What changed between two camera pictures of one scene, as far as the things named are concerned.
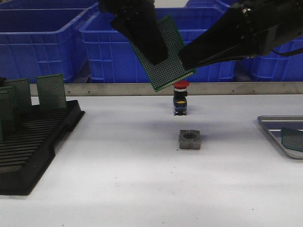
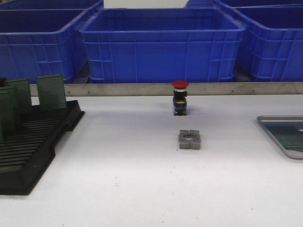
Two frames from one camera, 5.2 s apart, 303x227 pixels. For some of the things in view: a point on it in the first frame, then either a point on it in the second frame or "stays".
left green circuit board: [9, 109] stays
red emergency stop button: [180, 99] stays
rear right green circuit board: [51, 92] stays
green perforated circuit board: [171, 71] → [289, 135]
